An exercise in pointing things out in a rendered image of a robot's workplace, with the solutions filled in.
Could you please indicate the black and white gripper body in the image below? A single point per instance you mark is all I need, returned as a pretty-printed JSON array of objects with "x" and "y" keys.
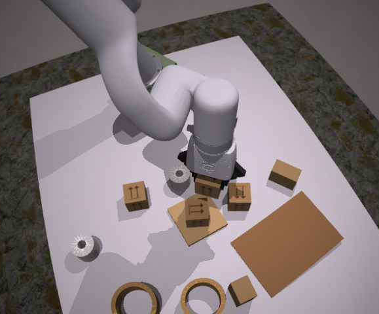
[{"x": 219, "y": 166}]

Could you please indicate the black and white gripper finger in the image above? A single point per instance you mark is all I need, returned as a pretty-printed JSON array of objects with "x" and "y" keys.
[
  {"x": 183, "y": 157},
  {"x": 239, "y": 171}
]

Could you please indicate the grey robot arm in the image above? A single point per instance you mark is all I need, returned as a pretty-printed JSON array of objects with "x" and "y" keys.
[{"x": 109, "y": 29}]

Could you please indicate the square wooden board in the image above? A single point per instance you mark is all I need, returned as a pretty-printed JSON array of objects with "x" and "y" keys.
[{"x": 194, "y": 235}]

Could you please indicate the brown wooden ring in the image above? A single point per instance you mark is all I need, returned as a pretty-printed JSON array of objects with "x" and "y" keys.
[
  {"x": 122, "y": 291},
  {"x": 203, "y": 282}
]

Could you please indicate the brown rectangular board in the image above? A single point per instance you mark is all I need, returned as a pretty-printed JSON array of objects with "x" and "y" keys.
[{"x": 286, "y": 243}]

